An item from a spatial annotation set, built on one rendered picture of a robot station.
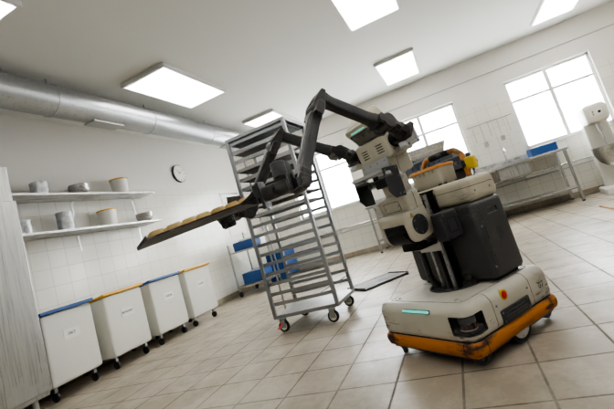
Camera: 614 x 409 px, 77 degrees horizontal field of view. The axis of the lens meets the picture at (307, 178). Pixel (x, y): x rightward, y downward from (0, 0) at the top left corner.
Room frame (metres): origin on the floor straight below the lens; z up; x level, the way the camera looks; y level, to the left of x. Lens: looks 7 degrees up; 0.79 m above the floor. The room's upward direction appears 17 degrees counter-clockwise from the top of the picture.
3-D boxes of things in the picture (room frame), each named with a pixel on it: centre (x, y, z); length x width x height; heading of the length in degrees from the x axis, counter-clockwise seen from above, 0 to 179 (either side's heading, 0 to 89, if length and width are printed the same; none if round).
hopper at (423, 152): (4.48, -1.38, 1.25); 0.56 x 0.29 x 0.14; 72
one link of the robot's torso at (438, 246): (2.03, -0.50, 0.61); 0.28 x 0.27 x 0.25; 30
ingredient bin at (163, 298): (4.91, 2.33, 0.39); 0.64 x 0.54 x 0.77; 69
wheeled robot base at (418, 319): (2.17, -0.61, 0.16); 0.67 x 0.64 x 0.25; 120
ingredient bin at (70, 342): (3.69, 2.77, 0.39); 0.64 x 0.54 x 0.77; 73
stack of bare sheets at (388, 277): (4.51, -0.44, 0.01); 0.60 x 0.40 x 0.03; 116
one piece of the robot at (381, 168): (2.02, -0.35, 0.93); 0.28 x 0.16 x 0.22; 30
